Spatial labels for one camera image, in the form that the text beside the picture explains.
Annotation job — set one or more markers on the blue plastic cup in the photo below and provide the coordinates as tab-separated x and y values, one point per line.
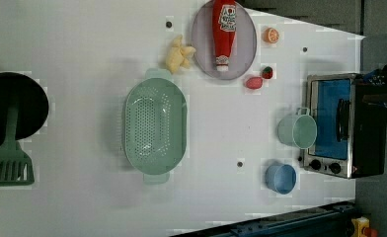
280	178

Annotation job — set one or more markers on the grey round plate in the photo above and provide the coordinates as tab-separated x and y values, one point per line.
244	46

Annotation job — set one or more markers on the green cup with handle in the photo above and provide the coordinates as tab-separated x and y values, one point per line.
298	130

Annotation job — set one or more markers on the silver toaster oven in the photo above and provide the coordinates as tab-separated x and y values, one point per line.
351	135

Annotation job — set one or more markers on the green slotted spatula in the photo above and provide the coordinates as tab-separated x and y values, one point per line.
16	167

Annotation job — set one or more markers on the yellow banana toy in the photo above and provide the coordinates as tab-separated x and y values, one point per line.
178	55

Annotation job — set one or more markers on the orange slice toy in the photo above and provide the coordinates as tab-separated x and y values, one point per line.
271	35

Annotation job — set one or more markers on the strawberry toy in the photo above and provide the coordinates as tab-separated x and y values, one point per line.
267	73

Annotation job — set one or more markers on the black frying pan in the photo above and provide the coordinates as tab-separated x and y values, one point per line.
33	104

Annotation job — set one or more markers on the blue metal table frame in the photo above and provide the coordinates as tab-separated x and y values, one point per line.
331	220

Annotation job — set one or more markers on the green plastic strainer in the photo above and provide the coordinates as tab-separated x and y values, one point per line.
155	126

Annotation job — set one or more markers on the red sausage toy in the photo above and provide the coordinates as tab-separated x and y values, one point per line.
254	83

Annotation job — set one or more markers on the red ketchup bottle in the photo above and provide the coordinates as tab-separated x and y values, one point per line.
224	32

